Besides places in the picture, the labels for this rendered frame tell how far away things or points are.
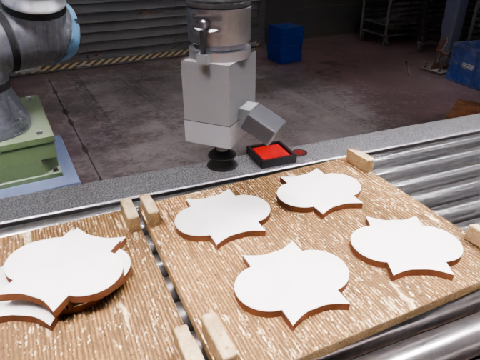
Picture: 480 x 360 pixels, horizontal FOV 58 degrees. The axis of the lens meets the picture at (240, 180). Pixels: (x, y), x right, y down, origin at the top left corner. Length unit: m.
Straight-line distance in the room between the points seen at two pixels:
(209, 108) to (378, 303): 0.30
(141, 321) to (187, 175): 0.37
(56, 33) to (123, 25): 4.39
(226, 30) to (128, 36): 4.88
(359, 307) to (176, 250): 0.24
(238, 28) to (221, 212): 0.27
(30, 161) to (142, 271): 0.45
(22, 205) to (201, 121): 0.38
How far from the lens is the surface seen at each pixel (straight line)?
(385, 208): 0.71
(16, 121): 0.98
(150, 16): 5.42
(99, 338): 0.51
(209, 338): 0.46
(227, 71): 0.50
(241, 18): 0.51
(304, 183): 0.73
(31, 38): 0.95
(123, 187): 0.80
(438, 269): 0.60
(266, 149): 0.88
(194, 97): 0.53
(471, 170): 0.94
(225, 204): 0.66
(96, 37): 5.30
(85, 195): 0.79
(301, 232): 0.63
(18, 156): 0.95
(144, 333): 0.50
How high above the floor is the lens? 1.31
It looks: 29 degrees down
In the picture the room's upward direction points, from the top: straight up
